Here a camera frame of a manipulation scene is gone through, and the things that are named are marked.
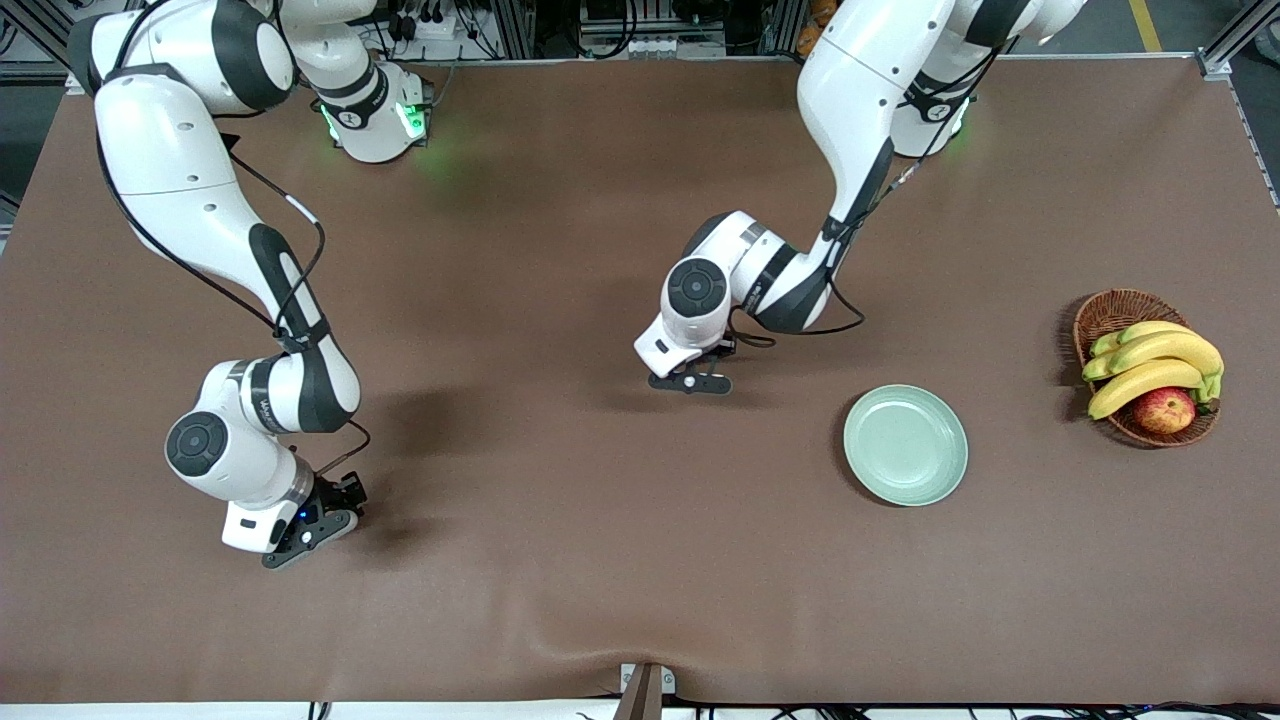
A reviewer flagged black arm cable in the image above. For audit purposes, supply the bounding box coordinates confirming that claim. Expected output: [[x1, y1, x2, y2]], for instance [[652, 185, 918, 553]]
[[93, 60, 373, 479], [728, 60, 867, 349]]

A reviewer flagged brown wicker basket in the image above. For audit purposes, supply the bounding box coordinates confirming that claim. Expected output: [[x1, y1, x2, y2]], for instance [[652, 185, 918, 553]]
[[1072, 289, 1221, 449]]

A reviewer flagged red yellow apple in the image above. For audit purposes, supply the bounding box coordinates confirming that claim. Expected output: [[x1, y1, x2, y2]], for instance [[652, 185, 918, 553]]
[[1133, 387, 1198, 436]]

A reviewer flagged small yellow green banana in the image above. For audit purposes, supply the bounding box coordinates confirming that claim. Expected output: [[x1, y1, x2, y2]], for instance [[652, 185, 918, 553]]
[[1088, 320, 1193, 359]]

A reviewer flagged bag of bread rolls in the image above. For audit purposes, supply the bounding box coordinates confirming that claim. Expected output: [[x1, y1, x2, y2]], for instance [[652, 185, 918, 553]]
[[797, 0, 841, 57]]

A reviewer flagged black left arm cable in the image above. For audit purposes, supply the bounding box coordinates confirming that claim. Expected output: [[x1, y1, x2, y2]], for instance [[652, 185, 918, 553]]
[[728, 60, 867, 349]]

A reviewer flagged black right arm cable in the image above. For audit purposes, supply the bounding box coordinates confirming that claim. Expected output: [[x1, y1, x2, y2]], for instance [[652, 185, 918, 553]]
[[93, 60, 373, 479]]

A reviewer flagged white connector block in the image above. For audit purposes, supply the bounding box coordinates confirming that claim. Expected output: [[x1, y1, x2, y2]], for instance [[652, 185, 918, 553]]
[[625, 36, 726, 59]]

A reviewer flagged thick yellow banana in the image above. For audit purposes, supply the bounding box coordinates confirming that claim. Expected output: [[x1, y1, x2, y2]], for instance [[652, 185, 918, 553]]
[[1087, 359, 1206, 421]]

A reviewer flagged pale green round plate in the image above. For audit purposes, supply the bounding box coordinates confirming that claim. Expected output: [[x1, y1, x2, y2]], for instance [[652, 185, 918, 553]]
[[842, 384, 970, 508]]

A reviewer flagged brown table cloth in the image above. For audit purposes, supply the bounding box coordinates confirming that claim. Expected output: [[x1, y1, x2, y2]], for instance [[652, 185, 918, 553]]
[[0, 55, 1280, 707]]

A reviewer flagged yellow banana bunch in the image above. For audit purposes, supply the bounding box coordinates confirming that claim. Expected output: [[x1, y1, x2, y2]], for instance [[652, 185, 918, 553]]
[[1082, 330, 1225, 383]]

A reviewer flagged silver aluminium frame post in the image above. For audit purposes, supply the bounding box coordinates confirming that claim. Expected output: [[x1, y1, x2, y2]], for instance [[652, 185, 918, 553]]
[[1195, 0, 1280, 209]]

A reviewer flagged white power strip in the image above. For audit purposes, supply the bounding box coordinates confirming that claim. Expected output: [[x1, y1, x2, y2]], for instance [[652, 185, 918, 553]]
[[385, 0, 466, 43]]

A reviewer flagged grey metal bracket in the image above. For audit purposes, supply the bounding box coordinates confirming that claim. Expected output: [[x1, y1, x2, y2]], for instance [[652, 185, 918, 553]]
[[612, 662, 677, 720]]

